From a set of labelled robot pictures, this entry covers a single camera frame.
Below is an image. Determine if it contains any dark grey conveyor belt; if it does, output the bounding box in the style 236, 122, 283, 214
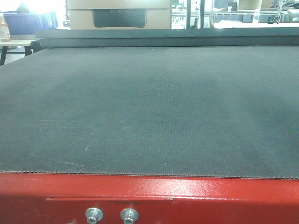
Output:
0, 46, 299, 179

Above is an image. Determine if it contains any grey conveyor end plate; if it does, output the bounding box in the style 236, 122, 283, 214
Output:
36, 27, 299, 48

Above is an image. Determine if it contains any silver bolt right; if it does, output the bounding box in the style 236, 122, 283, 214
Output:
120, 208, 139, 224

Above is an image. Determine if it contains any silver bolt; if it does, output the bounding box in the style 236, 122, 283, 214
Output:
120, 208, 139, 224
85, 207, 103, 224

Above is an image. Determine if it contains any silver bolt left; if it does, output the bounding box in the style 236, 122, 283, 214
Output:
85, 207, 103, 224

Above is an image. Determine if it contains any white side table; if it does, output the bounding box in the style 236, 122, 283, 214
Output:
0, 39, 35, 66

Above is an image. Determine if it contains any blue crate on table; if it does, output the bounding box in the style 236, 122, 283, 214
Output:
3, 11, 58, 35

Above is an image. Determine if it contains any clear plastic bottle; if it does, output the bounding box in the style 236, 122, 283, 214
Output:
0, 13, 11, 42

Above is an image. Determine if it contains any cardboard box with handle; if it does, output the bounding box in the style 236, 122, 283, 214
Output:
66, 0, 171, 30

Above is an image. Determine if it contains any red conveyor frame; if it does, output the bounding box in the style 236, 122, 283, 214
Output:
0, 173, 299, 224

